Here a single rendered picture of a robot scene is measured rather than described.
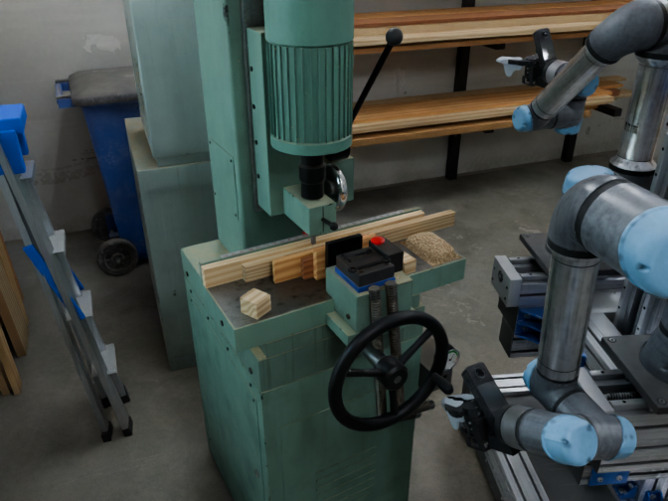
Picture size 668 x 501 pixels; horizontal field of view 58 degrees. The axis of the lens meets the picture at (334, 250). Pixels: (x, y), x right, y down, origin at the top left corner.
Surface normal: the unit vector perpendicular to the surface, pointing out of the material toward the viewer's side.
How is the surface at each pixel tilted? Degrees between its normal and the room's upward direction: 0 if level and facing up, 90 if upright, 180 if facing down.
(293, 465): 90
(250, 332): 90
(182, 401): 0
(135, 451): 0
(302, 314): 90
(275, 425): 90
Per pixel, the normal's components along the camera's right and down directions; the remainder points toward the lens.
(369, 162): 0.35, 0.45
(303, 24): -0.08, 0.48
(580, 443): 0.42, -0.07
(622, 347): 0.00, -0.88
